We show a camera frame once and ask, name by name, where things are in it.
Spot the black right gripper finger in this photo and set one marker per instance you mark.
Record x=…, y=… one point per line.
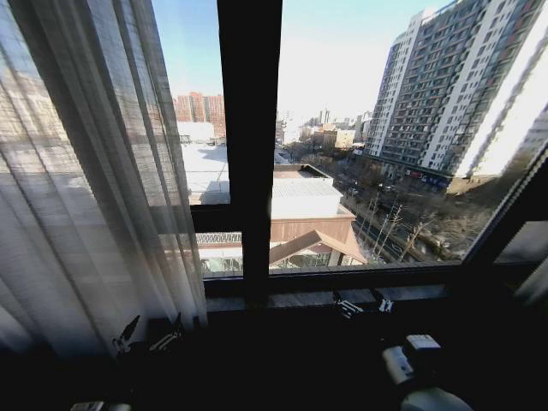
x=385, y=305
x=349, y=309

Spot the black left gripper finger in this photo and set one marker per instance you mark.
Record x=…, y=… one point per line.
x=168, y=336
x=126, y=336

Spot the sheer white curtain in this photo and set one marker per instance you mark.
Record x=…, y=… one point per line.
x=85, y=192

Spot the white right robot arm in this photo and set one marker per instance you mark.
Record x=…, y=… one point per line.
x=421, y=349

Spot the grey stone window sill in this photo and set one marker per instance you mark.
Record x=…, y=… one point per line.
x=299, y=299

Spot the low brown white-roofed building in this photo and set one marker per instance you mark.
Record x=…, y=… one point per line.
x=304, y=192

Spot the grey high-rise apartment building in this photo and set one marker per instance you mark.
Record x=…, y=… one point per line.
x=428, y=85

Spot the red brick apartment buildings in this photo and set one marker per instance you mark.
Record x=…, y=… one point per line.
x=197, y=107

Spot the black window frame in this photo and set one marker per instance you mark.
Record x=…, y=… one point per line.
x=250, y=128

